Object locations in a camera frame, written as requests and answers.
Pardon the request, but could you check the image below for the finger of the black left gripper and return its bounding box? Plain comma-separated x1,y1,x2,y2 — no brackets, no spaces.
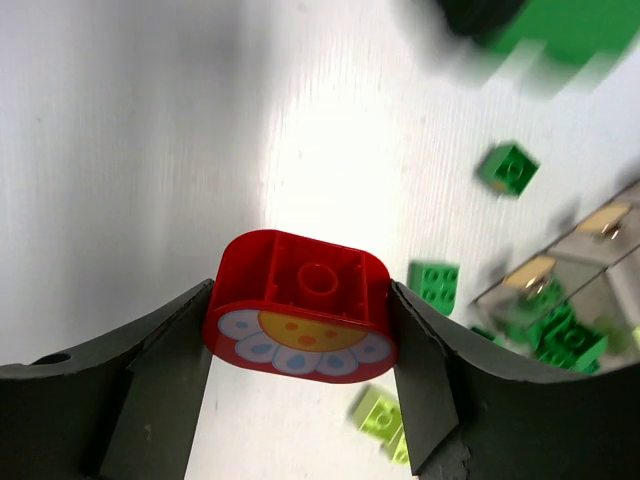
434,0,527,38

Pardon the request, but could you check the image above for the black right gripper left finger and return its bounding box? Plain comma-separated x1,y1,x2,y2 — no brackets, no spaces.
1,279,213,479

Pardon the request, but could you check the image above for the clear three-compartment organizer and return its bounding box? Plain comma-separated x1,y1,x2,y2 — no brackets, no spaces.
471,183,639,373

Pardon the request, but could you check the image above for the red flower toy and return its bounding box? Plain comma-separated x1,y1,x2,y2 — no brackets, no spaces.
202,230,398,384

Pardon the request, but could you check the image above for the green stepped lego brick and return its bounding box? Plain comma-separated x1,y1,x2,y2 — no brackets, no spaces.
533,301,608,374

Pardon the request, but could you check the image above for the green square lego brick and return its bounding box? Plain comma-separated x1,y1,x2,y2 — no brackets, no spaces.
475,141,540,198

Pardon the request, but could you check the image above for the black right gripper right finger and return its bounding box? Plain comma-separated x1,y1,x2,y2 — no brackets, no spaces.
389,282,639,479

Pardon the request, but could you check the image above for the lime lego brick lower left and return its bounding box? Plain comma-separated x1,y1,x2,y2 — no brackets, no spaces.
348,384,410,465

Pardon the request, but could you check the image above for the green flat lego brick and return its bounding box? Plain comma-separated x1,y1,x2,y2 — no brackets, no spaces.
408,260,459,316

